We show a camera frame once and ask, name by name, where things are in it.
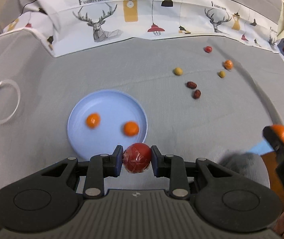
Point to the grey printed sofa cover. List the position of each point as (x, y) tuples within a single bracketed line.
[(58, 51)]

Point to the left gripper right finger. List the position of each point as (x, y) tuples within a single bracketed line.
[(173, 168)]

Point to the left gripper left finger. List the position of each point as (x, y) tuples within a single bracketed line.
[(100, 167)]

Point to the yellow-green fruit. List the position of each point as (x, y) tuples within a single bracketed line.
[(222, 74), (178, 71)]

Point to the dark red jujube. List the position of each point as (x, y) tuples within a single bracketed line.
[(196, 94), (191, 85)]

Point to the orange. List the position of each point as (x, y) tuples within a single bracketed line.
[(228, 65), (93, 120)]

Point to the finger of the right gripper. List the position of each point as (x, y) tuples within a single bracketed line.
[(272, 138)]

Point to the small red tomato far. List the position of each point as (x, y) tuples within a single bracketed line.
[(208, 49)]

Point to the orange mandarin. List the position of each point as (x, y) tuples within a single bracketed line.
[(131, 128), (279, 131)]

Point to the light blue plate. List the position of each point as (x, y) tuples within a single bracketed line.
[(115, 109)]

